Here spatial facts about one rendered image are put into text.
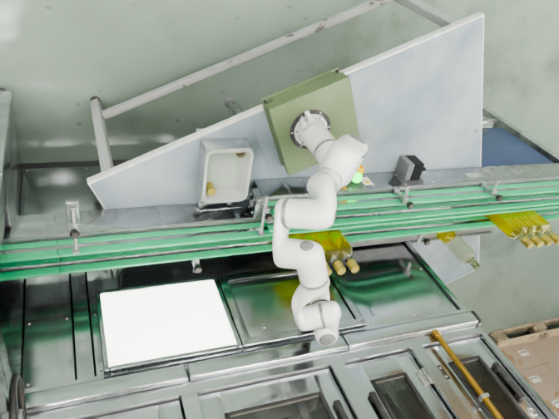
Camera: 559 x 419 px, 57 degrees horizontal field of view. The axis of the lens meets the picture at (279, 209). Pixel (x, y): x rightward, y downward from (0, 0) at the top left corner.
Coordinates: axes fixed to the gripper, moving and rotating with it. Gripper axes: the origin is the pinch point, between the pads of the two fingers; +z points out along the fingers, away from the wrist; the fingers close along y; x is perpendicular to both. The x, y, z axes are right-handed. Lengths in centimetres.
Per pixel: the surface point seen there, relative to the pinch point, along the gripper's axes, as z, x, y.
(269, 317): -8.7, 14.6, -12.7
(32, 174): 75, 116, -16
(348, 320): -9.0, -13.7, -11.9
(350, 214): 31.6, -18.9, 6.1
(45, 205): 51, 104, -16
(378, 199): 33.0, -29.2, 13.6
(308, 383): -32.4, 3.4, -16.8
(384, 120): 51, -29, 40
